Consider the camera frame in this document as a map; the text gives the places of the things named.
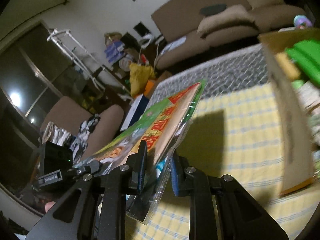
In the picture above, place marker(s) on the dark blue box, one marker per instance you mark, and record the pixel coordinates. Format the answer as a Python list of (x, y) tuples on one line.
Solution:
[(137, 109)]

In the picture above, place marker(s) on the grey pebble pattern mat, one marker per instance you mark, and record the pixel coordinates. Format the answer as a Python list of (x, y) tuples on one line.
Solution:
[(238, 70)]

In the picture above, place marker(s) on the beige pillow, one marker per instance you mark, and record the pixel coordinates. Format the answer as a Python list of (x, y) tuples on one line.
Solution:
[(232, 16)]

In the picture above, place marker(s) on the brown sofa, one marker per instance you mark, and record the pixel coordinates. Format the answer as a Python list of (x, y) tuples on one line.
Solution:
[(196, 28)]

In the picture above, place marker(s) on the yellow plastic bag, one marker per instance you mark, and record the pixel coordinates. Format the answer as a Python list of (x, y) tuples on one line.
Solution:
[(139, 77)]

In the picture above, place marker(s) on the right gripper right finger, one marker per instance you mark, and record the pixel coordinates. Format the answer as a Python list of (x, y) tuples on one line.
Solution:
[(181, 183)]

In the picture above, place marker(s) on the white clothes rack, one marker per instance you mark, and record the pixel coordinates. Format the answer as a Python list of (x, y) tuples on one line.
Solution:
[(78, 54)]

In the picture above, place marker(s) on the green fabric bag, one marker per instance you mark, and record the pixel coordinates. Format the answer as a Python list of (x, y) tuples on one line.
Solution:
[(306, 54)]

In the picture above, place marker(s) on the pastel round container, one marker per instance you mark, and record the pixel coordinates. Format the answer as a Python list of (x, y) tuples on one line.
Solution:
[(302, 22)]

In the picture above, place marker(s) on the colourful book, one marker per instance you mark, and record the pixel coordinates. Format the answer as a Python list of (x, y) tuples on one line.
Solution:
[(162, 127)]

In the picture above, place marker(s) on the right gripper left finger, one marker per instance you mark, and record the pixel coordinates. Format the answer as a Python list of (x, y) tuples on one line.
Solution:
[(138, 163)]

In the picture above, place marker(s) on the cardboard box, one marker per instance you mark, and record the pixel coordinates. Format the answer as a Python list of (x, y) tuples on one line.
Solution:
[(297, 139)]

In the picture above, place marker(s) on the brown armchair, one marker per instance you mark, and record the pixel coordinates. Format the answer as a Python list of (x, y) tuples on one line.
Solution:
[(98, 130)]

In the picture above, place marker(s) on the yellow plaid tablecloth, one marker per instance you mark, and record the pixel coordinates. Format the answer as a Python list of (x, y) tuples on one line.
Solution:
[(240, 134)]

